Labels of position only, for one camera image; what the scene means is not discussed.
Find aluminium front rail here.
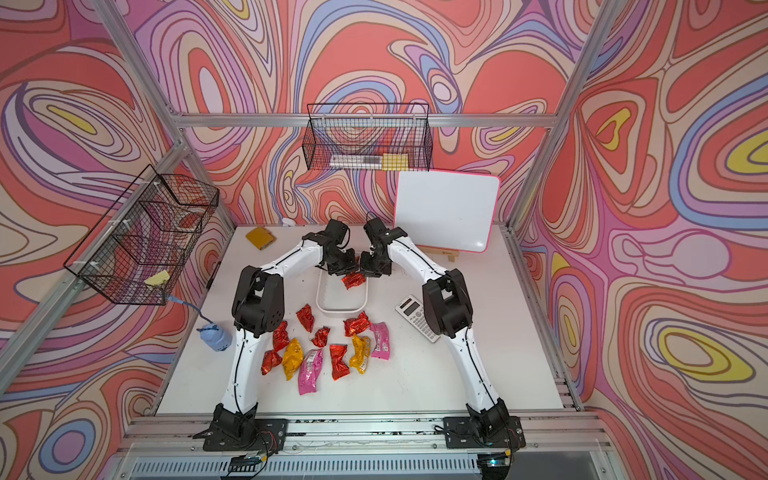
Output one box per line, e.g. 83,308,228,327
105,411,627,479

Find black wire basket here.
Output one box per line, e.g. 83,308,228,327
64,166,220,306
302,101,433,171

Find yellow square pad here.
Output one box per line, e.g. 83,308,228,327
245,226,276,250

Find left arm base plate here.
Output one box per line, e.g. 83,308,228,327
203,418,288,455

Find left black wire basket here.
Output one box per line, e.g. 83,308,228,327
64,166,220,306

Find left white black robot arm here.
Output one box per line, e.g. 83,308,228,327
199,220,357,453

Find white grey calculator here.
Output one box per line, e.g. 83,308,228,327
395,295,439,343

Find yellow sticky note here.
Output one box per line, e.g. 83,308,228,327
144,270,171,288

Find yellow block in basket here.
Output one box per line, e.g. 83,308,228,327
381,153,410,171

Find pink tea bag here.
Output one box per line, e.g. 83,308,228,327
298,348,323,395
369,322,391,360

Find green circuit board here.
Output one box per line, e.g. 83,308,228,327
227,455,268,473

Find wooden easel stand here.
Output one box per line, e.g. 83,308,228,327
422,247,460,263

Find yellow tea bag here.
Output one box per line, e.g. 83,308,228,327
349,335,372,374
281,338,304,381

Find white plastic storage box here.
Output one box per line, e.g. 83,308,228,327
316,270,369,318

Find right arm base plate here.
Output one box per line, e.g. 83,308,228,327
438,416,527,452

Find back black wire basket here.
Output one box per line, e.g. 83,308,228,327
302,101,433,171

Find pink framed whiteboard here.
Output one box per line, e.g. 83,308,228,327
394,170,500,253

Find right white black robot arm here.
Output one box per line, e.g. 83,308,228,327
360,217,514,444

